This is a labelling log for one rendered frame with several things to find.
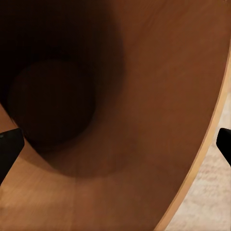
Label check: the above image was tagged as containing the trash can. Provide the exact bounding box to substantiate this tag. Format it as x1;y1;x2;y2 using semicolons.
0;0;231;231

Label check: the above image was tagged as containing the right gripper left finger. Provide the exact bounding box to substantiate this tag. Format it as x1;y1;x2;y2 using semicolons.
0;128;25;185

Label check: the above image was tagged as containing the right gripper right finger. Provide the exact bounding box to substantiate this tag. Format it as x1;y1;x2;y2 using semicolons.
216;128;231;166

